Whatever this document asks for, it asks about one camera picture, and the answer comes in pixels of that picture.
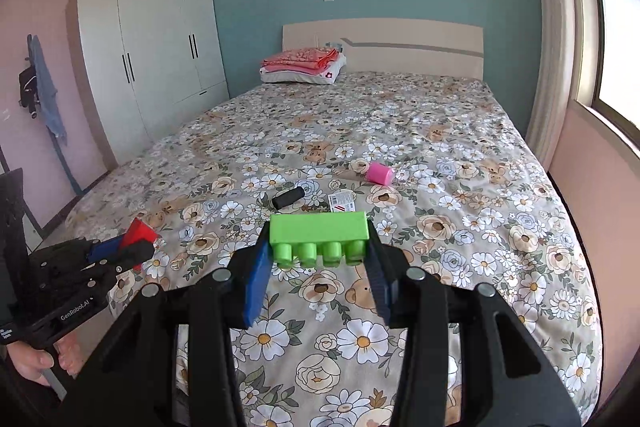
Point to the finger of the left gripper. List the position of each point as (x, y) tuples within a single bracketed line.
[(104, 250), (131, 256)]

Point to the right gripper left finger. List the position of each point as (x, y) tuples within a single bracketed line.
[(168, 355)]

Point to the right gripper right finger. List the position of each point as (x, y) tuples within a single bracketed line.
[(507, 380)]

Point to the red rectangular block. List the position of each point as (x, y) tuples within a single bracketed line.
[(136, 231)]

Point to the black foam cylinder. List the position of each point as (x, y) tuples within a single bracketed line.
[(288, 198)]

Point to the light green building brick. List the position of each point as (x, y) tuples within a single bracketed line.
[(329, 237)]

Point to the white red small carton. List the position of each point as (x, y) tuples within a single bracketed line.
[(342, 201)]

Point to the pink plastic cup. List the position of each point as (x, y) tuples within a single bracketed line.
[(379, 174)]

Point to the person's left hand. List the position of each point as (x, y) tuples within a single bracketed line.
[(30, 363)]

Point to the blue hanging clothes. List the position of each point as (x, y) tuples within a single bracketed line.
[(46, 90)]

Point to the black hanging garment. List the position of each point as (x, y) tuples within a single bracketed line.
[(29, 98)]

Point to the white wardrobe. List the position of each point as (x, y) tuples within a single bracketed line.
[(147, 67)]

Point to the floral bed quilt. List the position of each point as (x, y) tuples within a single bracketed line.
[(436, 165)]

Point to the white pillow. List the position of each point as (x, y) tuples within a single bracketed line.
[(327, 76)]

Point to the folded red pink blanket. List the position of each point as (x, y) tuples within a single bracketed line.
[(311, 60)]

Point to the beige wooden headboard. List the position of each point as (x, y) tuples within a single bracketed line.
[(387, 44)]

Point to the cream curtain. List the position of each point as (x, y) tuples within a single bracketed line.
[(555, 76)]

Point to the window with brown frame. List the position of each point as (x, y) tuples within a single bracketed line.
[(616, 95)]

